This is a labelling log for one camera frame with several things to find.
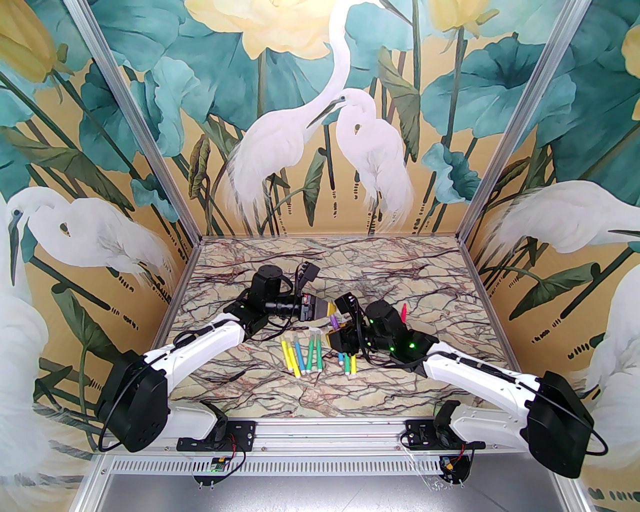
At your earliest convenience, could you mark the perforated metal strip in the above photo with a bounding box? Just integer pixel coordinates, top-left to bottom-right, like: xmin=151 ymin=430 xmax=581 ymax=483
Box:
xmin=97 ymin=454 xmax=556 ymax=476

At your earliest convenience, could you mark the grey metal panel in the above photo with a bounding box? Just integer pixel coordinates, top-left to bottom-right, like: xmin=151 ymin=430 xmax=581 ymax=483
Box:
xmin=75 ymin=472 xmax=568 ymax=512

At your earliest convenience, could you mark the aluminium table edge rail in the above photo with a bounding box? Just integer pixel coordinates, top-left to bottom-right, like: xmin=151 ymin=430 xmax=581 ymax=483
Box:
xmin=199 ymin=235 xmax=463 ymax=243
xmin=457 ymin=239 xmax=543 ymax=416
xmin=122 ymin=239 xmax=203 ymax=418

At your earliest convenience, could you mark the wide aluminium mounting rail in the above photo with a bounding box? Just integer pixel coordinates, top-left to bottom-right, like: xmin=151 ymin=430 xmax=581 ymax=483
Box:
xmin=97 ymin=419 xmax=571 ymax=453

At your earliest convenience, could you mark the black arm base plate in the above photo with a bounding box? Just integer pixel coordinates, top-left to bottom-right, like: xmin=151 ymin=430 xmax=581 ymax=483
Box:
xmin=177 ymin=421 xmax=257 ymax=452
xmin=404 ymin=419 xmax=487 ymax=451

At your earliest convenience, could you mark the red black power wire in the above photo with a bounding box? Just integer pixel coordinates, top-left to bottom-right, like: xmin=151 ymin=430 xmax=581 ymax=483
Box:
xmin=447 ymin=440 xmax=475 ymax=468
xmin=222 ymin=434 xmax=247 ymax=473

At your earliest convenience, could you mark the clear acrylic bracket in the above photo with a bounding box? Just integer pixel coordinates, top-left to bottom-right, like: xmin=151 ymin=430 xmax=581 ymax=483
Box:
xmin=405 ymin=447 xmax=472 ymax=493

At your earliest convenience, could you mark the aluminium frame post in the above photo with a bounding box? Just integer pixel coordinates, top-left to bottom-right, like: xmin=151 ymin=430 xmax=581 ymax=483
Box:
xmin=65 ymin=0 xmax=203 ymax=243
xmin=456 ymin=0 xmax=596 ymax=243

